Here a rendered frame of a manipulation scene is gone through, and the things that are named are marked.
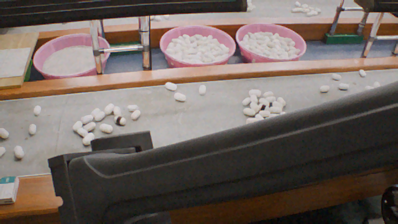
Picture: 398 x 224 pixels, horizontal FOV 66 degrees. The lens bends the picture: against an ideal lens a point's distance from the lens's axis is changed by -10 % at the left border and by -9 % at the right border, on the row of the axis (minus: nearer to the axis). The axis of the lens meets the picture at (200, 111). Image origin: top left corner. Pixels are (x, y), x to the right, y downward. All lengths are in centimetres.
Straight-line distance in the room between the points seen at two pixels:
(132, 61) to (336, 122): 111
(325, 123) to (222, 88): 85
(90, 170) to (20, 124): 75
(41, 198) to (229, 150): 62
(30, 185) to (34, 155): 12
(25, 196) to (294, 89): 82
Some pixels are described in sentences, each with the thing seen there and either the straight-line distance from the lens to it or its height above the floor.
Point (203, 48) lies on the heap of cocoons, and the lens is 124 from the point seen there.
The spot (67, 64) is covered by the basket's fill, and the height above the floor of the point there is 74.
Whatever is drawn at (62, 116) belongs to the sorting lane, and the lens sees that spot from 99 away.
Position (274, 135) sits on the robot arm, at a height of 124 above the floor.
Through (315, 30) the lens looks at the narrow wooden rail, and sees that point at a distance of 153.
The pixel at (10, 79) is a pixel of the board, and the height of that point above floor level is 78.
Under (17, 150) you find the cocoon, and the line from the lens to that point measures 91.
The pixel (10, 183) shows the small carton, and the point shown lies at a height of 78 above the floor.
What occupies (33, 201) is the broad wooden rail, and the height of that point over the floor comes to 76.
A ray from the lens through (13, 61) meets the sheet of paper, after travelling 121.
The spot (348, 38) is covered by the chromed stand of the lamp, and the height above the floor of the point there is 70.
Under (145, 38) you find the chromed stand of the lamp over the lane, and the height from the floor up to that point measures 88.
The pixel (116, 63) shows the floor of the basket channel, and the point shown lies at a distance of 127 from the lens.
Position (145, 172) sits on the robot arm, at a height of 119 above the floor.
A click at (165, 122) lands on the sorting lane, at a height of 74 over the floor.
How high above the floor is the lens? 138
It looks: 42 degrees down
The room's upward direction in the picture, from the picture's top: 4 degrees clockwise
